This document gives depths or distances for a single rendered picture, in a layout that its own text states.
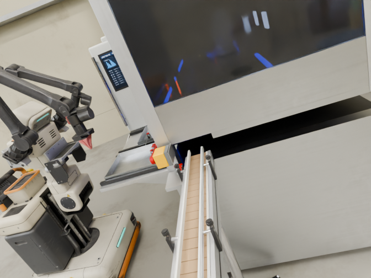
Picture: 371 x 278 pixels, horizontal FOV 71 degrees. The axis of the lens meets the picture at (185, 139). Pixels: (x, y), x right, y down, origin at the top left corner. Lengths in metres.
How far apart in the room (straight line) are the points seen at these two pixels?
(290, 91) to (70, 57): 4.12
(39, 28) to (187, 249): 4.50
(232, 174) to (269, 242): 0.51
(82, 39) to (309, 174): 4.12
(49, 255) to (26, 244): 0.16
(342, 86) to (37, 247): 1.96
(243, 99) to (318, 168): 0.51
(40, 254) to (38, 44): 3.57
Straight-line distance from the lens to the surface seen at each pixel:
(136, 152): 1.65
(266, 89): 1.14
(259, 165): 1.29
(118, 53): 1.13
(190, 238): 0.84
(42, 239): 2.05
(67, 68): 4.90
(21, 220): 1.97
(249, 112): 1.16
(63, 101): 1.41
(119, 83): 2.24
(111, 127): 5.01
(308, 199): 1.48
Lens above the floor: 1.50
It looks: 24 degrees down
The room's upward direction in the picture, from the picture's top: 22 degrees counter-clockwise
